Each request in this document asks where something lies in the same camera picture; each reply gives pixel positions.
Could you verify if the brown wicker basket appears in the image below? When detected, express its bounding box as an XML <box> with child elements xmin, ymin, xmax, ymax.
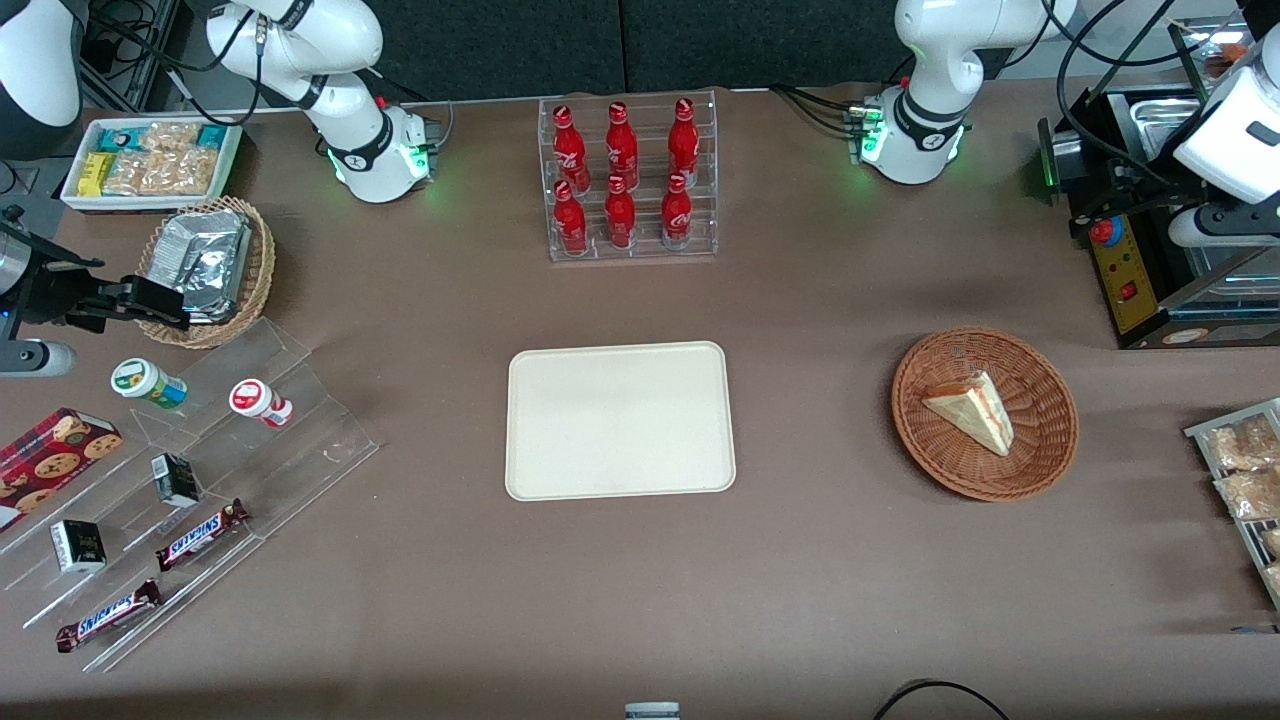
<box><xmin>891</xmin><ymin>327</ymin><xmax>1080</xmax><ymax>502</ymax></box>

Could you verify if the red plaid cookie box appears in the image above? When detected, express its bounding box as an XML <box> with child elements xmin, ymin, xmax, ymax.
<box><xmin>0</xmin><ymin>407</ymin><xmax>125</xmax><ymax>534</ymax></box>

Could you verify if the Snickers chocolate bar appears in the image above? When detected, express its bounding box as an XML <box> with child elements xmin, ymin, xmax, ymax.
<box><xmin>55</xmin><ymin>579</ymin><xmax>164</xmax><ymax>654</ymax></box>
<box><xmin>155</xmin><ymin>499</ymin><xmax>251</xmax><ymax>573</ymax></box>

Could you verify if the black food warmer cabinet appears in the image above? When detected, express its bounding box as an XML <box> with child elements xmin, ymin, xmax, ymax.
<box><xmin>1037</xmin><ymin>15</ymin><xmax>1280</xmax><ymax>351</ymax></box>

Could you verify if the cream plastic tray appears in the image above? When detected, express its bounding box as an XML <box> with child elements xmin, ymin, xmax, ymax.
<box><xmin>505</xmin><ymin>341</ymin><xmax>738</xmax><ymax>502</ymax></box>

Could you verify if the black device green light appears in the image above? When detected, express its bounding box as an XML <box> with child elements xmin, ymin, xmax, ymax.
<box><xmin>1037</xmin><ymin>118</ymin><xmax>1093</xmax><ymax>206</ymax></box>

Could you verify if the small black carton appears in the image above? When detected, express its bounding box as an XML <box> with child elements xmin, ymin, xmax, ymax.
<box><xmin>151</xmin><ymin>453</ymin><xmax>202</xmax><ymax>509</ymax></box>
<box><xmin>50</xmin><ymin>519</ymin><xmax>108</xmax><ymax>575</ymax></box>

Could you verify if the red lid yogurt cup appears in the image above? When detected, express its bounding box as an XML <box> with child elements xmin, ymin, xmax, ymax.
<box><xmin>229</xmin><ymin>378</ymin><xmax>295</xmax><ymax>429</ymax></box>

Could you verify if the wrapped pastry bag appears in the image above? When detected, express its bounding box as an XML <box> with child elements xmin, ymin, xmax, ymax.
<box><xmin>1214</xmin><ymin>468</ymin><xmax>1280</xmax><ymax>521</ymax></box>
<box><xmin>1204</xmin><ymin>416</ymin><xmax>1280</xmax><ymax>473</ymax></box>

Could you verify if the silver foil pack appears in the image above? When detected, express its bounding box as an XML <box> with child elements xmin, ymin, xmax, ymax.
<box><xmin>150</xmin><ymin>209</ymin><xmax>253</xmax><ymax>325</ymax></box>

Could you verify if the red cola bottle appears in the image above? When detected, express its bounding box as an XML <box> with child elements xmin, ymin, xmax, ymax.
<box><xmin>553</xmin><ymin>180</ymin><xmax>589</xmax><ymax>257</ymax></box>
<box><xmin>668</xmin><ymin>97</ymin><xmax>701</xmax><ymax>186</ymax></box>
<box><xmin>660</xmin><ymin>172</ymin><xmax>694</xmax><ymax>250</ymax></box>
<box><xmin>604</xmin><ymin>175</ymin><xmax>638</xmax><ymax>251</ymax></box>
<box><xmin>553</xmin><ymin>105</ymin><xmax>587</xmax><ymax>191</ymax></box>
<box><xmin>605</xmin><ymin>102</ymin><xmax>640</xmax><ymax>189</ymax></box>

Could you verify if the triangular sandwich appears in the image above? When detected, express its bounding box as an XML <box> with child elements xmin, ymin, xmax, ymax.
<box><xmin>921</xmin><ymin>371</ymin><xmax>1016</xmax><ymax>458</ymax></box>

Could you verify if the clear acrylic stepped display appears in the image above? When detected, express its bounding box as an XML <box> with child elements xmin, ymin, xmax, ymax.
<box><xmin>0</xmin><ymin>318</ymin><xmax>382</xmax><ymax>674</ymax></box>

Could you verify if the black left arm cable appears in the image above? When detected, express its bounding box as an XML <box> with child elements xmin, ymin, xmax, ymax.
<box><xmin>1040</xmin><ymin>0</ymin><xmax>1206</xmax><ymax>191</ymax></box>

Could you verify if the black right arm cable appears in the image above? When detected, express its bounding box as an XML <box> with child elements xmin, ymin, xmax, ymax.
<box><xmin>88</xmin><ymin>0</ymin><xmax>269</xmax><ymax>127</ymax></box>

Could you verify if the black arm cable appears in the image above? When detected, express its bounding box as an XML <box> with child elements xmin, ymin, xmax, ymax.
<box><xmin>88</xmin><ymin>0</ymin><xmax>269</xmax><ymax>127</ymax></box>
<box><xmin>1040</xmin><ymin>0</ymin><xmax>1206</xmax><ymax>191</ymax></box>

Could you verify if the black base cable bundle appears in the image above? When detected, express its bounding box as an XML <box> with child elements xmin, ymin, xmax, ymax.
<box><xmin>770</xmin><ymin>84</ymin><xmax>863</xmax><ymax>137</ymax></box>

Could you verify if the clear acrylic bottle rack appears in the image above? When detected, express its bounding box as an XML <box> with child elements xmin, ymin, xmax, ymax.
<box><xmin>538</xmin><ymin>90</ymin><xmax>720</xmax><ymax>264</ymax></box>

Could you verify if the green lid yogurt cup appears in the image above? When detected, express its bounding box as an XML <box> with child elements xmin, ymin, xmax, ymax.
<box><xmin>110</xmin><ymin>358</ymin><xmax>189</xmax><ymax>411</ymax></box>

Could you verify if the clear bag of crackers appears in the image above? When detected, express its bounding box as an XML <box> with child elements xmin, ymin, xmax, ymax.
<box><xmin>142</xmin><ymin>122</ymin><xmax>203</xmax><ymax>154</ymax></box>
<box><xmin>104</xmin><ymin>150</ymin><xmax>221</xmax><ymax>198</ymax></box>

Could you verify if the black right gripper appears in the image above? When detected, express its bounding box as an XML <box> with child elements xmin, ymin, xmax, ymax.
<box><xmin>0</xmin><ymin>206</ymin><xmax>192</xmax><ymax>335</ymax></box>

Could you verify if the black cable loop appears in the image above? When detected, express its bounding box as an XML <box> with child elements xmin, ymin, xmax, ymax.
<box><xmin>872</xmin><ymin>679</ymin><xmax>1011</xmax><ymax>720</ymax></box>

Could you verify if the tan wicker basket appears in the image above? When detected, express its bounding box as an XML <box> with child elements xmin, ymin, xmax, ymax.
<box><xmin>137</xmin><ymin>196</ymin><xmax>277</xmax><ymax>350</ymax></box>

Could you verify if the white snack tray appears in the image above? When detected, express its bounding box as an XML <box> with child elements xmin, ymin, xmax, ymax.
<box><xmin>60</xmin><ymin>118</ymin><xmax>245</xmax><ymax>213</ymax></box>

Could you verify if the grey tray of pastries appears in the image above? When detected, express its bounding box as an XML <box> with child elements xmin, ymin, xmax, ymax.
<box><xmin>1184</xmin><ymin>398</ymin><xmax>1280</xmax><ymax>611</ymax></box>

